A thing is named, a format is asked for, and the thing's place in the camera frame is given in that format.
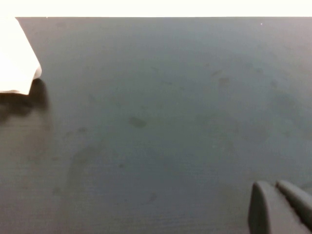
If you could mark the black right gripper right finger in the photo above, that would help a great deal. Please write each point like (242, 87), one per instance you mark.
(297, 198)

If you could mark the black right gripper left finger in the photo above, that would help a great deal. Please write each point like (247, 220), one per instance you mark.
(265, 212)

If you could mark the cream fabric zipper pencil case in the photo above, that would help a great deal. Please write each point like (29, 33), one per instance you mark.
(14, 61)

